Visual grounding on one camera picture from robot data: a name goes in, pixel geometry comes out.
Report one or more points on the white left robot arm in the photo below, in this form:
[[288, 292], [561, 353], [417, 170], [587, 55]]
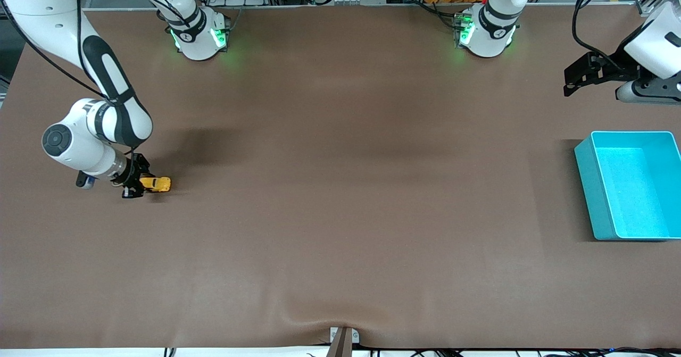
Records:
[[492, 32]]

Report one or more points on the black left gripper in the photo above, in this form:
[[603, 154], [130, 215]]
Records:
[[619, 63]]

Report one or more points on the brown table mat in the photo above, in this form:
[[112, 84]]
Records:
[[340, 133]]

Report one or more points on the yellow toy beetle car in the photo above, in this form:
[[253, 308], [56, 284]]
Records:
[[159, 184]]

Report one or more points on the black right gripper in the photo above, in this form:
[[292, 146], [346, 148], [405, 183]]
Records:
[[132, 174]]

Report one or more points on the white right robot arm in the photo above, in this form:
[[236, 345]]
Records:
[[69, 144]]

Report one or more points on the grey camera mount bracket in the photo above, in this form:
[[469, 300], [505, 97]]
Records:
[[343, 342]]

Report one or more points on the teal plastic storage bin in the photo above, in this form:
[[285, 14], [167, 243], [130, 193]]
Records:
[[628, 197]]

